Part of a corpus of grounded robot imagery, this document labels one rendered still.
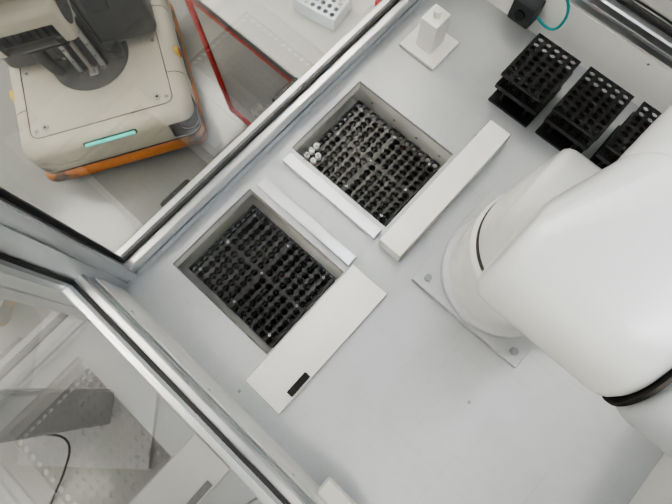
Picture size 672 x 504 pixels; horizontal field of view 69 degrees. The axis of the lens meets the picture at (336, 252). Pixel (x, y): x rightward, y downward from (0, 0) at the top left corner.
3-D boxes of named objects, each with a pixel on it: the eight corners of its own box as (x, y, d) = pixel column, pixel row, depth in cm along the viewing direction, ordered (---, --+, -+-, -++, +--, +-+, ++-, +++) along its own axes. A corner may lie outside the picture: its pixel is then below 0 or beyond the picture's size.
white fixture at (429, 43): (398, 46, 101) (404, 10, 91) (425, 20, 103) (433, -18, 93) (432, 71, 99) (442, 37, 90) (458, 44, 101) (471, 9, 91)
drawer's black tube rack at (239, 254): (197, 275, 100) (188, 268, 94) (258, 215, 103) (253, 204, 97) (275, 349, 96) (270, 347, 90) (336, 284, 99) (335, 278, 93)
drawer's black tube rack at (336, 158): (303, 170, 106) (301, 156, 100) (357, 116, 109) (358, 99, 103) (381, 236, 102) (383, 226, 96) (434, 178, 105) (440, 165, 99)
